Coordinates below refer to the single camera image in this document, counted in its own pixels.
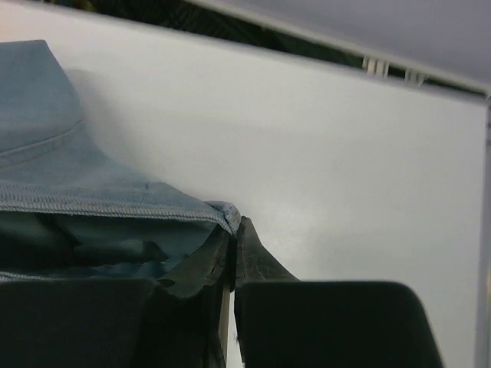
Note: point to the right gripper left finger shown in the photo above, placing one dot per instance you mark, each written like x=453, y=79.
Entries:
x=177, y=321

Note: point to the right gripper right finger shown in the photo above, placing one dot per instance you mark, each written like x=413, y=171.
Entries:
x=284, y=322

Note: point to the light blue denim skirt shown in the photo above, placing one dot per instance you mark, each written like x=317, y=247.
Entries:
x=67, y=209

